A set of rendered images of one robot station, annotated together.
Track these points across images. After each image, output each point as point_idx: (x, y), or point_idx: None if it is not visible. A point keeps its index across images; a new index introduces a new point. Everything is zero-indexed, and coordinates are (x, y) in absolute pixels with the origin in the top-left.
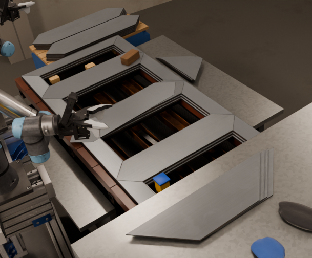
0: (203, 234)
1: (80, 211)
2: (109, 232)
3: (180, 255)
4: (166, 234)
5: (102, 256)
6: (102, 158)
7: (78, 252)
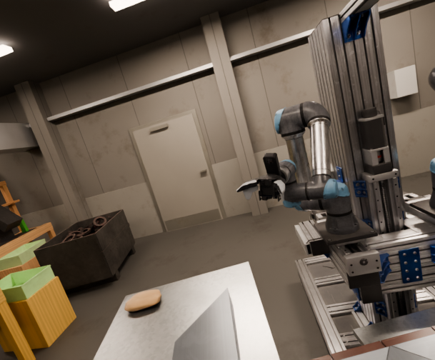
0: (177, 347)
1: (381, 333)
2: (243, 282)
3: (181, 326)
4: (204, 315)
5: (224, 277)
6: None
7: (238, 265)
